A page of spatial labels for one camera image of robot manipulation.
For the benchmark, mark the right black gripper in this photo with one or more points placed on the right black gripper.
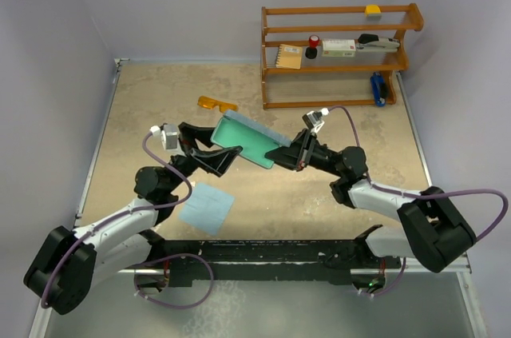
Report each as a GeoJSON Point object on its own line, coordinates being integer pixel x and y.
{"type": "Point", "coordinates": [298, 155]}

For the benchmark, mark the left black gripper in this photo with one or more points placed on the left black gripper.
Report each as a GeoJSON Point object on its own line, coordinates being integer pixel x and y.
{"type": "Point", "coordinates": [209, 159]}

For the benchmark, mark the grey glasses case green lining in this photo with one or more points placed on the grey glasses case green lining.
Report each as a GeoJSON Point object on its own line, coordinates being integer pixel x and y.
{"type": "Point", "coordinates": [255, 139]}

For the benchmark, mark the light blue cleaning cloth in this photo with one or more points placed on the light blue cleaning cloth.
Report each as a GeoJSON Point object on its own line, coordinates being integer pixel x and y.
{"type": "Point", "coordinates": [207, 208]}

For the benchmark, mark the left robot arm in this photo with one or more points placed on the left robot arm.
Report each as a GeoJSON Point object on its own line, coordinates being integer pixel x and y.
{"type": "Point", "coordinates": [71, 261]}

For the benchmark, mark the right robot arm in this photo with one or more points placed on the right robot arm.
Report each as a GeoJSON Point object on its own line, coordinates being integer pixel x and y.
{"type": "Point", "coordinates": [432, 229]}

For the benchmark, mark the orange sunglasses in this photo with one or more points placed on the orange sunglasses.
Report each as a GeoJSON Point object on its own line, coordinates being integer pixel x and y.
{"type": "Point", "coordinates": [212, 103]}

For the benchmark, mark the spiral brown notebook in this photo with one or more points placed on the spiral brown notebook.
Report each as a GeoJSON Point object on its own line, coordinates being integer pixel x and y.
{"type": "Point", "coordinates": [289, 57]}

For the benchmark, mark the red black stamp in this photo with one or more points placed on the red black stamp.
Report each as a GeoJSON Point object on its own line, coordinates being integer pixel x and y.
{"type": "Point", "coordinates": [312, 49]}

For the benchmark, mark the wooden shelf rack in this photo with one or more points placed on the wooden shelf rack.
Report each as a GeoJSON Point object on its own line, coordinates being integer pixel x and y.
{"type": "Point", "coordinates": [326, 80]}

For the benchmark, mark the blue black scissors tool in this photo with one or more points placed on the blue black scissors tool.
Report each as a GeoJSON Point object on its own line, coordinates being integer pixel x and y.
{"type": "Point", "coordinates": [379, 89]}

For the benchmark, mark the white red box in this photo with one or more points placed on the white red box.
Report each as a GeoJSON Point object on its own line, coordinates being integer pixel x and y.
{"type": "Point", "coordinates": [338, 48]}

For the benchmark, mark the black white stapler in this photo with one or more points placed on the black white stapler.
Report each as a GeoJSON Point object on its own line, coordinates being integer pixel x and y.
{"type": "Point", "coordinates": [372, 43]}

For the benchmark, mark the yellow grey sponge block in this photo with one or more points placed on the yellow grey sponge block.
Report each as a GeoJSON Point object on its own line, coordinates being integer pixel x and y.
{"type": "Point", "coordinates": [372, 12]}

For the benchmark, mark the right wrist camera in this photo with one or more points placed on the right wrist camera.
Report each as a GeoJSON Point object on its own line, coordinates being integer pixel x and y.
{"type": "Point", "coordinates": [314, 120]}

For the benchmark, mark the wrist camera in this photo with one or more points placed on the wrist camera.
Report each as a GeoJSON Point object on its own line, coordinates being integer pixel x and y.
{"type": "Point", "coordinates": [168, 134]}
{"type": "Point", "coordinates": [314, 120]}

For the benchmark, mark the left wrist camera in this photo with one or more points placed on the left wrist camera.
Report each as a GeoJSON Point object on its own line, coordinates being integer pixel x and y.
{"type": "Point", "coordinates": [168, 134]}

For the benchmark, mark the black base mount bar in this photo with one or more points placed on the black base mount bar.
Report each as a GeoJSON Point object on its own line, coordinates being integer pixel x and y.
{"type": "Point", "coordinates": [330, 261]}

